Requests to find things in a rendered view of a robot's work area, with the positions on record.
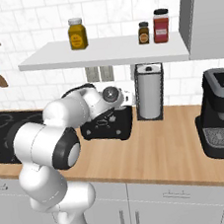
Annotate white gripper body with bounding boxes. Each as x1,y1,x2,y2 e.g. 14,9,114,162
120,89,136,108

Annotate black toaster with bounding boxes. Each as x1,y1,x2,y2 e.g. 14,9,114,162
77,103,137,146

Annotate white paper towel roll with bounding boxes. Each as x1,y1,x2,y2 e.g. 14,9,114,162
135,68,167,121

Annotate small brown spice jar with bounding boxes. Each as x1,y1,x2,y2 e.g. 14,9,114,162
136,20,152,46

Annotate red spice jar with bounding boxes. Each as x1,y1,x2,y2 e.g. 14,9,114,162
149,7,173,45

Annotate yellow spice jar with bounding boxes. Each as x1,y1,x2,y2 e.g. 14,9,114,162
66,16,91,52

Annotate black coffee machine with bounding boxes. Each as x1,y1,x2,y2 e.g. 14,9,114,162
188,66,224,164

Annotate grey drawer front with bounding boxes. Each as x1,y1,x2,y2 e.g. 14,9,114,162
0,174,35,215
126,171,224,223
89,176,129,204

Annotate grey cupboard door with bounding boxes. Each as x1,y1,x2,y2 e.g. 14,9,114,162
82,194,132,224
128,190,224,224

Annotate black hob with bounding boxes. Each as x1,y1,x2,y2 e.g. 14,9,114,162
0,104,59,168

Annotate grey wall socket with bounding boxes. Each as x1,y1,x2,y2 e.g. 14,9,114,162
99,64,116,83
85,65,102,84

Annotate white wall shelf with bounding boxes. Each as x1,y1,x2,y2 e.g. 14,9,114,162
16,25,191,83

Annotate grey wall cupboard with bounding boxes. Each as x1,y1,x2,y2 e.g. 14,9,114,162
174,0,224,65

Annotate metal cupboard door handle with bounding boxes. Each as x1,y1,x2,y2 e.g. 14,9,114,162
118,209,126,224
133,209,142,224

